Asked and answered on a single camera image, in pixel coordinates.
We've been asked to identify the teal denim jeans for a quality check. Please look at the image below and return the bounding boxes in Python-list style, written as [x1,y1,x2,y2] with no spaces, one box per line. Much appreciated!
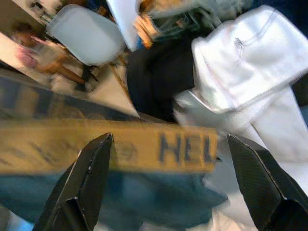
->
[0,168,229,229]

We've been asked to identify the black garment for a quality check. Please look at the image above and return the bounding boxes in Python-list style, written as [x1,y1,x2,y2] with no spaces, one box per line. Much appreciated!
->
[126,36,196,124]

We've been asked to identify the white garment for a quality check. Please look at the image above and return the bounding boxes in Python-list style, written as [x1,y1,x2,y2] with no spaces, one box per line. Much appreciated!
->
[173,4,308,231]

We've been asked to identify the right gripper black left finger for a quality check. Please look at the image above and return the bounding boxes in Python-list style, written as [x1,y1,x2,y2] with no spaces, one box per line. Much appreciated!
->
[32,132,114,231]

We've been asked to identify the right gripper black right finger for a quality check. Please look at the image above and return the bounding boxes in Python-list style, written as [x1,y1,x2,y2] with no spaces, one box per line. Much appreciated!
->
[227,133,308,231]

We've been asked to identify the person in pink shirt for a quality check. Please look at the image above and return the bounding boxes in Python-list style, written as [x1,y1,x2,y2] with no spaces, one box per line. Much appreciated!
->
[11,20,86,85]

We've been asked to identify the white plastic chair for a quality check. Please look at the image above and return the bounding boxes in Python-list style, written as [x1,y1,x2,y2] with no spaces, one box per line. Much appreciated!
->
[45,4,130,92]

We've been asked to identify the yellow fabric band with lettering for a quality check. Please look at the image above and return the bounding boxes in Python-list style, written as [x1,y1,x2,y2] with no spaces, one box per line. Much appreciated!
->
[0,118,218,174]

